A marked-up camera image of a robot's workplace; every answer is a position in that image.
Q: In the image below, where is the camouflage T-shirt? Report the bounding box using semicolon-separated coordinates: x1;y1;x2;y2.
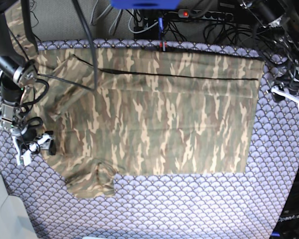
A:
4;0;265;199

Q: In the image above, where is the red and black clamp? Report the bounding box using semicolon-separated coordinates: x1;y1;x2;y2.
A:
159;41;167;52

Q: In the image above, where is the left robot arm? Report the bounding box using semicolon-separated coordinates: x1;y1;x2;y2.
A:
241;0;299;112

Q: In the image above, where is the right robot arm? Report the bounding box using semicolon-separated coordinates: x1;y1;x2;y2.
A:
0;0;55;166

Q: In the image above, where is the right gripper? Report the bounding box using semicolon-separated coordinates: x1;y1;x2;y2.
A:
10;117;56;166

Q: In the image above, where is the blue clamp handle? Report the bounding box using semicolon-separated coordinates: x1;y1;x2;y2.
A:
158;17;164;41

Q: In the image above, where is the purple fan-pattern tablecloth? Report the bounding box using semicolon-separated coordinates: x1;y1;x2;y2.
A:
0;37;299;239

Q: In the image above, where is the black power strip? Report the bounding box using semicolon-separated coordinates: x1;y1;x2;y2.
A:
176;9;234;22

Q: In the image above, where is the blue mount bracket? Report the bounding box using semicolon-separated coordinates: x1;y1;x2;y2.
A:
111;0;180;9

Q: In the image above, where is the black OpenArm base box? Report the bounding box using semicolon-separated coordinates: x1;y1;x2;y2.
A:
270;169;299;239

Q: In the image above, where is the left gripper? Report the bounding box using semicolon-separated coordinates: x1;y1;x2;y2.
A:
271;62;299;112

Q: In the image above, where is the light grey plastic furniture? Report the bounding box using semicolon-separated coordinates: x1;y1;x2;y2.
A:
0;174;37;239

